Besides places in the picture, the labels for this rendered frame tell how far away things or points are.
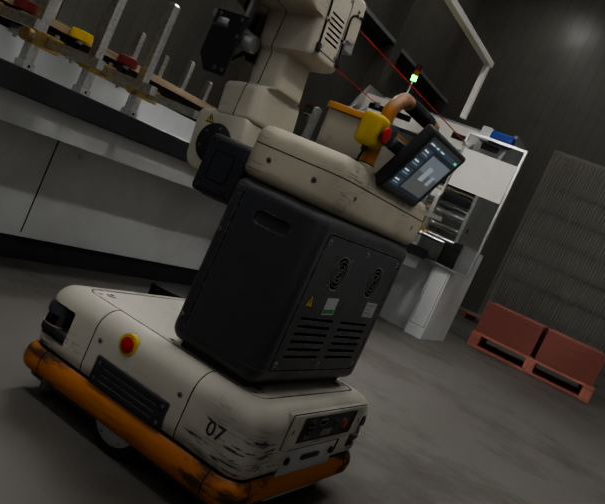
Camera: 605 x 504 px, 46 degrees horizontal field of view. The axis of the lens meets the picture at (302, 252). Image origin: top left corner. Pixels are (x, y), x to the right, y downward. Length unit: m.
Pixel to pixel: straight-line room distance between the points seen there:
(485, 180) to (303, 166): 4.66
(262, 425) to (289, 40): 0.93
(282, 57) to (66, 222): 1.52
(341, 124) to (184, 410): 0.72
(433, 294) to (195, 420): 4.69
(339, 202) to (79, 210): 1.82
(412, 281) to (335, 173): 4.85
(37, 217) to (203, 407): 1.64
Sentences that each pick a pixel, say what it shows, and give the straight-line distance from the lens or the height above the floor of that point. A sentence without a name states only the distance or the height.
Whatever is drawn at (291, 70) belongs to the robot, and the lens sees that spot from 1.88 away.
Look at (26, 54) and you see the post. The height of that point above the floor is 0.74.
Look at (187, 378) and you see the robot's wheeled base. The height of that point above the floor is 0.25.
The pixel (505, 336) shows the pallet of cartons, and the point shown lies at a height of 0.24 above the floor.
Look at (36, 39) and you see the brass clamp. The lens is 2.48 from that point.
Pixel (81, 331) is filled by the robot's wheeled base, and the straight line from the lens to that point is 1.74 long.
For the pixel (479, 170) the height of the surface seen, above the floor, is 1.47.
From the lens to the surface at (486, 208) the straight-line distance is 6.06.
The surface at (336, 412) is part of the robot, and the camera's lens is 1.76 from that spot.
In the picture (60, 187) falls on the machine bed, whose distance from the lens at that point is 3.03.
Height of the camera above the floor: 0.70
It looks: 4 degrees down
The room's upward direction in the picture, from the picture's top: 24 degrees clockwise
